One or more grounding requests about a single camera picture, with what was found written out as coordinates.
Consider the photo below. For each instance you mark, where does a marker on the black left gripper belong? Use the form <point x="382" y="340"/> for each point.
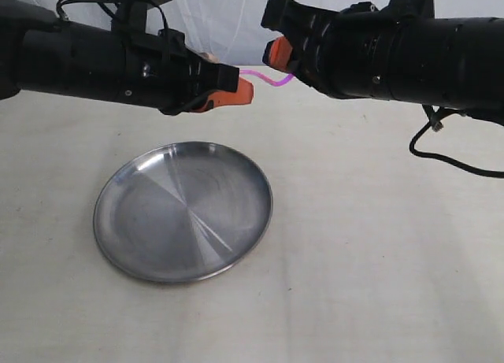
<point x="161" y="72"/>

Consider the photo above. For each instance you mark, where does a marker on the white backdrop cloth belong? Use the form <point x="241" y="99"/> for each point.
<point x="231" y="30"/>

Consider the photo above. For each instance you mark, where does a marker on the pink glow stick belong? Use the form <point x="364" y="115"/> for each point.
<point x="267" y="79"/>

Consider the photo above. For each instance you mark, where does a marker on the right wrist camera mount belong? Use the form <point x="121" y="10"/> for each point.
<point x="411" y="1"/>

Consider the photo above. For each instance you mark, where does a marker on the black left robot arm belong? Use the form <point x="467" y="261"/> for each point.
<point x="100" y="50"/>

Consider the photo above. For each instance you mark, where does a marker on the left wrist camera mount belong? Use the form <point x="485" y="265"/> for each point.
<point x="132" y="16"/>

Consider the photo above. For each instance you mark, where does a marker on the round stainless steel plate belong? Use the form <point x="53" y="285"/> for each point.
<point x="182" y="212"/>

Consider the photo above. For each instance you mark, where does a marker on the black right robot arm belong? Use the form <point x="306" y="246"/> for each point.
<point x="392" y="54"/>

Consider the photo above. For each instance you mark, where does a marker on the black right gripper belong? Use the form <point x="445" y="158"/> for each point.
<point x="343" y="55"/>

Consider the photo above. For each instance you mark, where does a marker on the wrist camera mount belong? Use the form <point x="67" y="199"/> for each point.
<point x="411" y="1"/>
<point x="132" y="16"/>

